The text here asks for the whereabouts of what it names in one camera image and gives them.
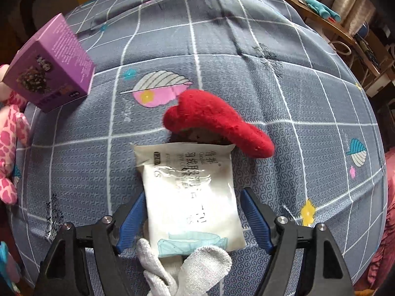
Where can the wooden side desk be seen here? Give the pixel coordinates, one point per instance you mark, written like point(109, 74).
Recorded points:
point(369, 60)

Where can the blue elephant plush toy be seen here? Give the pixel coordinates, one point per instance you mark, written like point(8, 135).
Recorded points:
point(10, 270)

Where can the teal plush on desk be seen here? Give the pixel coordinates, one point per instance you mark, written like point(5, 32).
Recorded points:
point(322, 10)

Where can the pink giraffe plush toy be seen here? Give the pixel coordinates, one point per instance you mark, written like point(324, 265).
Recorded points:
point(14, 127)

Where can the white plastic packet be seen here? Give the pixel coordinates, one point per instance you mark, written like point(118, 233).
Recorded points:
point(190, 197)

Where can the red strawberry sock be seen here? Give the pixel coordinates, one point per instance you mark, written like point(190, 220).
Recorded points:
point(201, 109)

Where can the white knit gloves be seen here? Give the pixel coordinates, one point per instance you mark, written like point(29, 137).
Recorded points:
point(196, 275)

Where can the purple cardboard box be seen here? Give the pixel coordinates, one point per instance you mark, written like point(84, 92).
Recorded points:
point(51, 69)

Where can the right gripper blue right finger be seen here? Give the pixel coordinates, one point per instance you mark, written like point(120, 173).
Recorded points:
point(260, 218)

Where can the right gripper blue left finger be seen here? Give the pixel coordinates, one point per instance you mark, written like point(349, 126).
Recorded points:
point(129, 218)

